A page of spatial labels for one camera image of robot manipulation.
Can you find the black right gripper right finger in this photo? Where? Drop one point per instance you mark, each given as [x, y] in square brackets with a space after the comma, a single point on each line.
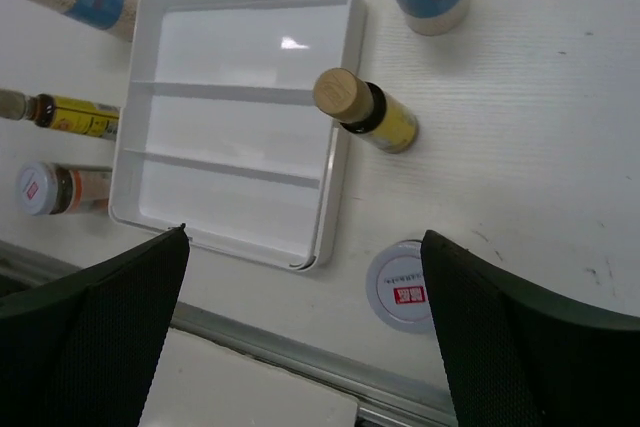
[518, 354]

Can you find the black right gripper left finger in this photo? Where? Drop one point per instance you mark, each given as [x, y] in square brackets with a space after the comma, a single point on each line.
[83, 350]

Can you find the white lid spice jar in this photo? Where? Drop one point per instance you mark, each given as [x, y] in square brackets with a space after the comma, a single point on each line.
[47, 189]
[396, 290]

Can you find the wooden cap yellow bottle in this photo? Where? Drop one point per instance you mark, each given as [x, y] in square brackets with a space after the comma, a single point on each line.
[365, 110]
[61, 114]

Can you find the white divided tray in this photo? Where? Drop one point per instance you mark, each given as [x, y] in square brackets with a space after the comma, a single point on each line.
[220, 132]

